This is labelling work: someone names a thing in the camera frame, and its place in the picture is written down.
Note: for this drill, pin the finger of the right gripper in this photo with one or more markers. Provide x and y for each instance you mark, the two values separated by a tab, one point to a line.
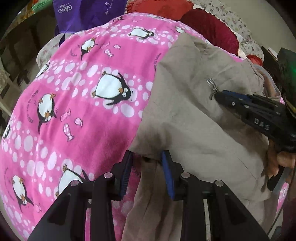
233	104
229	96

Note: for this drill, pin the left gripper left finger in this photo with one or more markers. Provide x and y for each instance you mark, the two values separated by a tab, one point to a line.
65	219

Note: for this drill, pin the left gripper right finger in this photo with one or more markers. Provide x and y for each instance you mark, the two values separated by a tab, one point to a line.
229	218

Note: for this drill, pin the beige jacket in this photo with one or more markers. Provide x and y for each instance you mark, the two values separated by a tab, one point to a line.
206	139

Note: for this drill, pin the person's right hand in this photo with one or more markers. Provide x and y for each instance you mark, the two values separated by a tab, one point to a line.
274	160

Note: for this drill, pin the small red cushion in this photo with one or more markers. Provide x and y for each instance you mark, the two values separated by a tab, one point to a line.
255	60

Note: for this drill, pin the floral headboard cover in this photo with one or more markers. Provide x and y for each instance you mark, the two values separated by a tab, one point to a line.
247	45

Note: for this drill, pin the dark red velvet pillow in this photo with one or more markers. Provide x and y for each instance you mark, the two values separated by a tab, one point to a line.
212	29

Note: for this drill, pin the pink penguin blanket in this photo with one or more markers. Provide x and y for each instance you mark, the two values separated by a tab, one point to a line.
81	113

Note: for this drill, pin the bright red pillow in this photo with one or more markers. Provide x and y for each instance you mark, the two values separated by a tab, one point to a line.
170	9

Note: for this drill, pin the patterned chair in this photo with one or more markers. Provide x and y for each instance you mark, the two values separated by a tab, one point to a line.
6	85

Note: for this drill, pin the purple shopping bag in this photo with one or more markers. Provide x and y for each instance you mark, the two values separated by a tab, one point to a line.
73	16

